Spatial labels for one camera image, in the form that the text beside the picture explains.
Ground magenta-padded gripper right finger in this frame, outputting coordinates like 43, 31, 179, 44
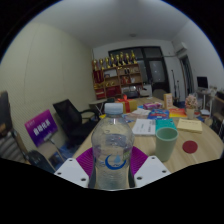
127, 145, 172, 189

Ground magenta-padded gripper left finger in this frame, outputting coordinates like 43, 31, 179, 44
54, 147, 98, 189

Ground clear plastic water bottle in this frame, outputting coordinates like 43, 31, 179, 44
90, 102, 136, 191

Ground pale green cup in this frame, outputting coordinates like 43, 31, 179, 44
154, 126, 180, 163

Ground white paper booklet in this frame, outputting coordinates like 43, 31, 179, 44
131, 118, 157, 137

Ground flat round red coaster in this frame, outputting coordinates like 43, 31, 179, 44
182, 139, 199, 155

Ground teal box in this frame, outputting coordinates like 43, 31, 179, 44
154, 117, 178, 132

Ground black office chair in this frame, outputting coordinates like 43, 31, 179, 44
52, 98, 98, 145

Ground purple sign board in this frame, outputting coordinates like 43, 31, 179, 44
23, 109, 59, 148

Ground blue book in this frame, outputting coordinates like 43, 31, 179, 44
147, 108, 171, 121

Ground yellow book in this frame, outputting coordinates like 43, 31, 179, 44
175, 117, 204, 135

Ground orange book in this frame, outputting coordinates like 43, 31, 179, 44
168, 107, 189, 119

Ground pink box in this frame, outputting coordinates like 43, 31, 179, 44
142, 101, 164, 111

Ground yellow gift box red ribbon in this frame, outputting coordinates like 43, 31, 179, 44
115, 94, 139, 114

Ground small tan carton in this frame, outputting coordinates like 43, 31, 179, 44
162, 92, 175, 110

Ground pink flowers in white pot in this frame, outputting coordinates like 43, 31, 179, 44
184, 93, 200, 121

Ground wooden shelf unit with trophies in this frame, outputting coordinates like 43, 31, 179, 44
91, 49, 145, 101

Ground black computer monitor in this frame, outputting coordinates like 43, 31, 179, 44
196, 75, 210, 90

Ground white wall air conditioner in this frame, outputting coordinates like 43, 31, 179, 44
173, 41, 190, 56

